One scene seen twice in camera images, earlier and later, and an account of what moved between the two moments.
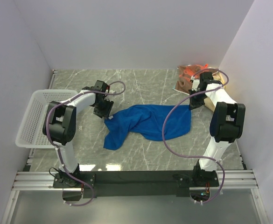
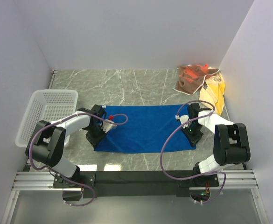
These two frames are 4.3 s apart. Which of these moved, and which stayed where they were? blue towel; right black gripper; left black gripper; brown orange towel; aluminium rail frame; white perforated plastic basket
Moved: left black gripper; blue towel; right black gripper
Stayed: brown orange towel; white perforated plastic basket; aluminium rail frame
